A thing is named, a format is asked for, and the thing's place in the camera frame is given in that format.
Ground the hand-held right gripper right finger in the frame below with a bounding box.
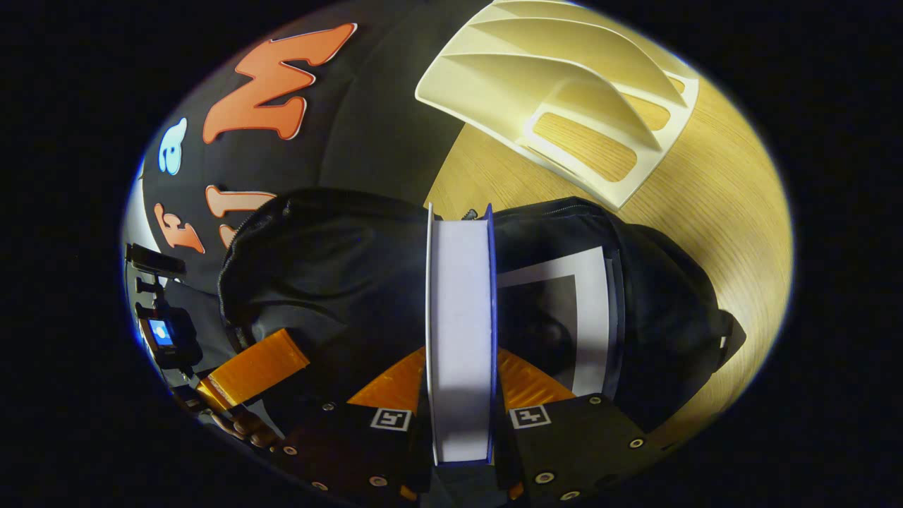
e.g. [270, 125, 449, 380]
[495, 346, 665, 504]

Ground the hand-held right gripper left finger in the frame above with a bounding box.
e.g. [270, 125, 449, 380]
[272, 346, 429, 505]

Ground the black schoolbag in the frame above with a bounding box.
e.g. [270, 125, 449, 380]
[217, 187, 747, 435]

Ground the grey portrait cover book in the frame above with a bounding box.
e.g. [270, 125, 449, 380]
[496, 246, 626, 399]

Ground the blue cover book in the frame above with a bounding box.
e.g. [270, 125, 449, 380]
[425, 202, 498, 466]

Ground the white bookshelf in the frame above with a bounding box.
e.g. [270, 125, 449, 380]
[415, 0, 701, 211]

